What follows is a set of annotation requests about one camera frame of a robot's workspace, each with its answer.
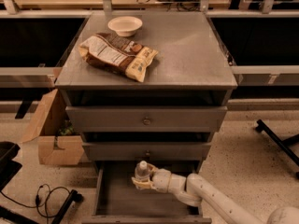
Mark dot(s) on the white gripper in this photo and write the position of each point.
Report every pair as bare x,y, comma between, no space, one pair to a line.
162,180

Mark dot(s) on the clear plastic water bottle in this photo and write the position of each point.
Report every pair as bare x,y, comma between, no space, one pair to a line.
142,171

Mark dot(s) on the bottom grey drawer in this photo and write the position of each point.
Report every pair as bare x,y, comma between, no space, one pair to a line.
118,201

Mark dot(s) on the grey drawer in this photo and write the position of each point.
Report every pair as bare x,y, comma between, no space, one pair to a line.
160,151
118,201
87,119

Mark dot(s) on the middle grey drawer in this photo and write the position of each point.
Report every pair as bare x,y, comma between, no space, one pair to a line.
160,151

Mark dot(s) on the top grey drawer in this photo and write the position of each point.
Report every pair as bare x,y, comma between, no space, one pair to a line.
87,119

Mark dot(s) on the grey drawer cabinet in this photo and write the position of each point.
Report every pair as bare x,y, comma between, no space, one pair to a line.
189,70

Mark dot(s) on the black stand leg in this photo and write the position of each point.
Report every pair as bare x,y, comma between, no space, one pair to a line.
73,197

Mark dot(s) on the cardboard box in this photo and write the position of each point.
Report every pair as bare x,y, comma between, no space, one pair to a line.
53,148

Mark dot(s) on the brown yellow chip bag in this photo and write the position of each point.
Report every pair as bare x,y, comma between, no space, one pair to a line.
117,54

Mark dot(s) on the black chair base leg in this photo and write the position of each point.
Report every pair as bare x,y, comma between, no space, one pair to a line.
285,145

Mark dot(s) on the white bowl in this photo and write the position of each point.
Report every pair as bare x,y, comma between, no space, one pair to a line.
125,26

